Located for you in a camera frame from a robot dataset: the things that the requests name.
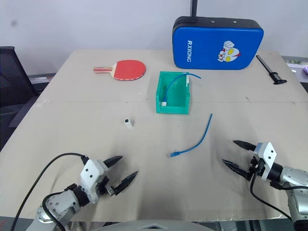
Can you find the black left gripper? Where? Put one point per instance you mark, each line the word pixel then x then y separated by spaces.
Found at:
pixel 105 186

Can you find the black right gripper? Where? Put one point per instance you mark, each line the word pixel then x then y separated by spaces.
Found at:
pixel 254 168

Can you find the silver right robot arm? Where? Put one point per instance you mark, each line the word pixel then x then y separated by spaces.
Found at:
pixel 292 179

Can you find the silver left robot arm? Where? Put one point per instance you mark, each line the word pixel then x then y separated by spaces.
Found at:
pixel 60 207

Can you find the small white adapter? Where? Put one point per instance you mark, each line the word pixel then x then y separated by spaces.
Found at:
pixel 128 123

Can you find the grey robot torso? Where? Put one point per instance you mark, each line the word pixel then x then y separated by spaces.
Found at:
pixel 156 225

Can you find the green plastic bin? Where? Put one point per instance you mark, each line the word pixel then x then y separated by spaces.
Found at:
pixel 172 109

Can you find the black vernier caliper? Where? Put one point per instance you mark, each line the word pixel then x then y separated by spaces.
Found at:
pixel 272 72

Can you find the red table tennis paddle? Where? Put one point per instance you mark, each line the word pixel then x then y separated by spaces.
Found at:
pixel 130 69

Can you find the purple object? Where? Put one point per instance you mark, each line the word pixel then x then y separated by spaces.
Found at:
pixel 306 69

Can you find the blue RXIONG kick pad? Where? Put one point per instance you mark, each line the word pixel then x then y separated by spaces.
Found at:
pixel 216 45

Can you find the black mesh office chair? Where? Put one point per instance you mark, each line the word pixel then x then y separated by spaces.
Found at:
pixel 13 72

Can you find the black metal pole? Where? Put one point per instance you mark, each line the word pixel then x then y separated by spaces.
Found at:
pixel 193 8

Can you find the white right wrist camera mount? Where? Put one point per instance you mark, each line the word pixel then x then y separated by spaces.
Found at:
pixel 265 154

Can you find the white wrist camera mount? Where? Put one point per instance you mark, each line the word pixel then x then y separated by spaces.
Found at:
pixel 92 172
pixel 265 154

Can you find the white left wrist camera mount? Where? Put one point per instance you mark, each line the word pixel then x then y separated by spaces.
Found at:
pixel 92 172

